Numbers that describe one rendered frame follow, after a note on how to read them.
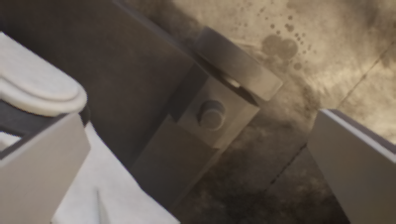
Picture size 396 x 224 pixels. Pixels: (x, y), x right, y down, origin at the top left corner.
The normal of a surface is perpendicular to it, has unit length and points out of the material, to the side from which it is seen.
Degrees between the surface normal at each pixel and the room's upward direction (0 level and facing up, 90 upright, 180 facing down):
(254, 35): 0
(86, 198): 90
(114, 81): 0
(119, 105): 0
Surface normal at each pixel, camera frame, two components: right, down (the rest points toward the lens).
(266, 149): -0.08, 0.32
